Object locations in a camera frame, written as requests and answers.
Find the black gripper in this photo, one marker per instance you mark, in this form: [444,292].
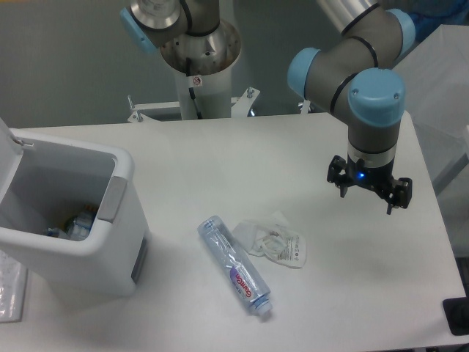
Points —
[396,192]

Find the white mask plastic wrapper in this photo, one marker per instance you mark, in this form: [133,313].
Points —
[272,237]

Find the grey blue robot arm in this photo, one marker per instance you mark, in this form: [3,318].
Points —
[353,82]

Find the trash inside bin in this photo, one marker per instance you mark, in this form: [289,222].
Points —
[77,227]

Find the white trash can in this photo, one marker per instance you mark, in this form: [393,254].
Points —
[47,179]

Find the silver clamp bolt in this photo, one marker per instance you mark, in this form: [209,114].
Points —
[305,107]

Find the white covered side table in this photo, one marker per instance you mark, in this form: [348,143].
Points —
[436,78]

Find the black device at edge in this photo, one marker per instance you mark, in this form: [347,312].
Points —
[456,311]

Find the clear plastic water bottle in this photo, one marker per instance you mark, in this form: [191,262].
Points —
[248,284]

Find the blue plastic bag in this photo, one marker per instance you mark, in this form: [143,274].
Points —
[425,24]

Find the clear plastic sheet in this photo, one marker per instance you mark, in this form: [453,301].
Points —
[13,289]

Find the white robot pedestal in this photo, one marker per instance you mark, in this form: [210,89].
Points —
[202,68]

